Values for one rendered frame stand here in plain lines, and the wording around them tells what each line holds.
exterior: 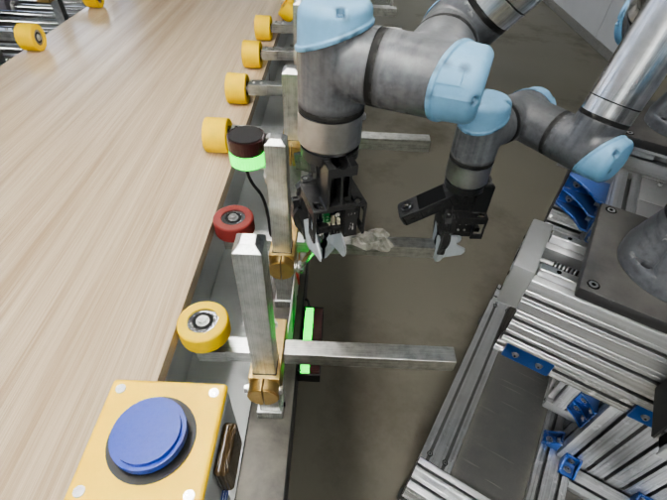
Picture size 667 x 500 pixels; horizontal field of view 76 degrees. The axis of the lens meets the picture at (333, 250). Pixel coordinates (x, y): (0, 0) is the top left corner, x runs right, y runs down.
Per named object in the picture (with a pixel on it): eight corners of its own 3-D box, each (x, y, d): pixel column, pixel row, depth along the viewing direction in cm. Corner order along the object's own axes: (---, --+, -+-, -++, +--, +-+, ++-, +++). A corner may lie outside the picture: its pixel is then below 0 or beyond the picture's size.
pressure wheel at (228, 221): (260, 243, 95) (256, 203, 87) (255, 270, 90) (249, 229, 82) (224, 241, 95) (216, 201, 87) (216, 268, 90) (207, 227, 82)
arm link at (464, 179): (453, 171, 71) (445, 144, 77) (448, 192, 74) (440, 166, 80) (498, 172, 71) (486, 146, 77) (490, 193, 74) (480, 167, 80)
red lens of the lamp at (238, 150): (268, 138, 71) (267, 126, 70) (263, 158, 67) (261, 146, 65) (231, 136, 71) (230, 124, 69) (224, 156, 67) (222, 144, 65)
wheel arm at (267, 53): (406, 62, 138) (408, 52, 135) (407, 67, 135) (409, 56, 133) (252, 55, 138) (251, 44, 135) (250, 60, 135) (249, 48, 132)
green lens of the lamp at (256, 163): (269, 151, 73) (268, 140, 71) (264, 172, 69) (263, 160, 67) (233, 150, 73) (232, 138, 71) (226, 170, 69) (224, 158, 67)
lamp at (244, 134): (275, 225, 84) (267, 126, 69) (271, 245, 81) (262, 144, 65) (245, 223, 84) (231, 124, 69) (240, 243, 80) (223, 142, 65)
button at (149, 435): (199, 410, 26) (194, 396, 24) (180, 482, 23) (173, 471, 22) (132, 407, 26) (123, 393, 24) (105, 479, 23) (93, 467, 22)
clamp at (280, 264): (299, 234, 95) (299, 217, 91) (294, 281, 85) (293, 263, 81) (274, 233, 94) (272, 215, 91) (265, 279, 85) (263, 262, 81)
